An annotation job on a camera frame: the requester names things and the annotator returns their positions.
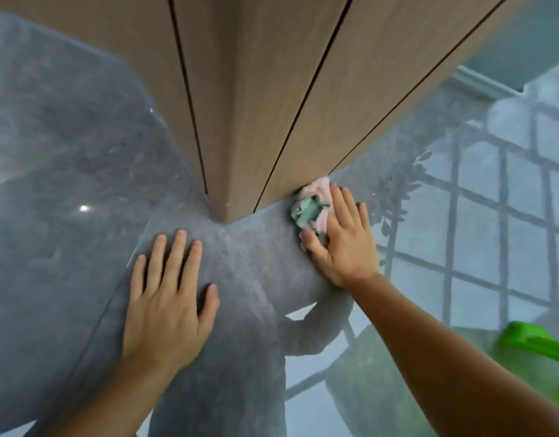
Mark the person's left hand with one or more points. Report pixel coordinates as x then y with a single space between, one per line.
163 323

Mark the person's right hand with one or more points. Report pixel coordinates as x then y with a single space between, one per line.
347 250

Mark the person's left little finger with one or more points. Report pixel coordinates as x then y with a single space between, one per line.
137 277

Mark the person's left middle finger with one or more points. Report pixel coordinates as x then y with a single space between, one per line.
173 263

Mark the person's right middle finger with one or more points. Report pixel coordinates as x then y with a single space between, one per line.
350 207

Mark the person's right thumb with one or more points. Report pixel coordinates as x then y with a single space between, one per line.
313 245

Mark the person's left thumb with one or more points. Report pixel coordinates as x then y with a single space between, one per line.
209 307

